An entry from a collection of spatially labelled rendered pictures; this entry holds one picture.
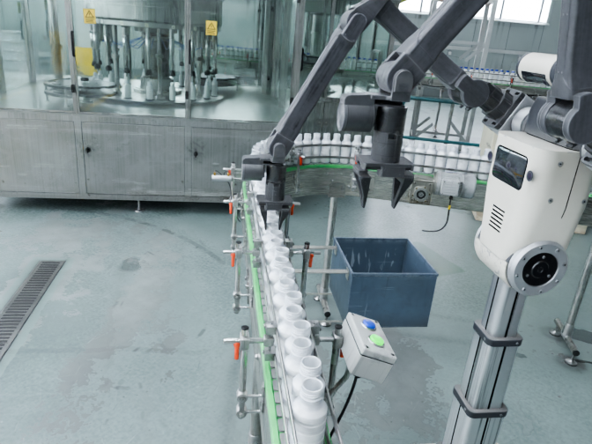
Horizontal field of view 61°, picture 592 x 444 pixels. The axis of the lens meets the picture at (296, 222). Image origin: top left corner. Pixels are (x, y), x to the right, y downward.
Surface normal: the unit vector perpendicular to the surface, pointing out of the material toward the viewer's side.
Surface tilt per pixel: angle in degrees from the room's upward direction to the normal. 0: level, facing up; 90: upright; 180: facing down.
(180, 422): 0
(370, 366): 90
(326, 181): 90
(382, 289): 90
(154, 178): 90
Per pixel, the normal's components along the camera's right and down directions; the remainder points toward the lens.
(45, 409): 0.07, -0.93
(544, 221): 0.12, 0.54
